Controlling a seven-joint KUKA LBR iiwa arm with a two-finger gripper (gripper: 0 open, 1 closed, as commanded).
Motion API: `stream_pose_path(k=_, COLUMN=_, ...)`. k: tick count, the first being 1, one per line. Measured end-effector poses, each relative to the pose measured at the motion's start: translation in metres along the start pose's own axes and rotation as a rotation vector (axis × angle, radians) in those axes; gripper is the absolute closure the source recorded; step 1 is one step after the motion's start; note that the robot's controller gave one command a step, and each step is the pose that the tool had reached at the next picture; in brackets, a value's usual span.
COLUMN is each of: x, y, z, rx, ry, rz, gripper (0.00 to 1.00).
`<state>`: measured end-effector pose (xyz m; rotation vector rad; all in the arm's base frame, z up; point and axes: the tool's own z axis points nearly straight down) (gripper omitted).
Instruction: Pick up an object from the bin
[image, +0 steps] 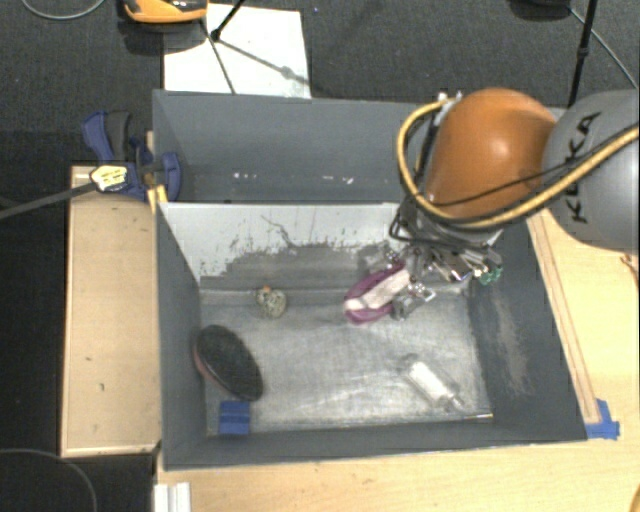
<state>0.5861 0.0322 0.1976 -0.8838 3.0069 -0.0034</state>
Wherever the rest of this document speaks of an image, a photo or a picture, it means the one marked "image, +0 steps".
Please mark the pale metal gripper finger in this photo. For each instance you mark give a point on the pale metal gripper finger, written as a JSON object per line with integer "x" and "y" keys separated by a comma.
{"x": 392, "y": 258}
{"x": 410, "y": 302}

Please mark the clear plastic tube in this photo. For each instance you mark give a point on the clear plastic tube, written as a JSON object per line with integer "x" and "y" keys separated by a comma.
{"x": 430, "y": 382}

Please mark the grey metal bin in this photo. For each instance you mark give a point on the grey metal bin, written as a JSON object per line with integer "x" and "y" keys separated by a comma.
{"x": 320, "y": 350}

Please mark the black oval brush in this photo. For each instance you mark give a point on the black oval brush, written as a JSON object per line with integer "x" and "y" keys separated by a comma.
{"x": 230, "y": 362}

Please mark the blue ribbed block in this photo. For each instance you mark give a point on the blue ribbed block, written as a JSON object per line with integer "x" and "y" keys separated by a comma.
{"x": 234, "y": 418}

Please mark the pale wood board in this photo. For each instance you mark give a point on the pale wood board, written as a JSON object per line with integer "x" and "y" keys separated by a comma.
{"x": 110, "y": 325}

